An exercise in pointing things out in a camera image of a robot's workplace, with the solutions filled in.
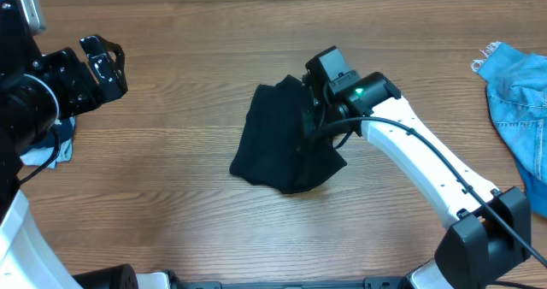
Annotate blue denim jeans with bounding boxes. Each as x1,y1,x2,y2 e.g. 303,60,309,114
471,41,546,217

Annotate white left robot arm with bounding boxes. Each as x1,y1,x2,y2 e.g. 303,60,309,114
1,33,171,288

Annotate folded navy garment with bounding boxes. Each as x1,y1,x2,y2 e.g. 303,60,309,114
30,117,76,149

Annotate black t-shirt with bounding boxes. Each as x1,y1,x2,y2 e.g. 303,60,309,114
229,75,347,194

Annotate folded light denim garment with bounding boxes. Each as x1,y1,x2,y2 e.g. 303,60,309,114
19,126,76,170

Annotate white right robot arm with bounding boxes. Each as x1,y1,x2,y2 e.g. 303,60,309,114
303,71,532,288

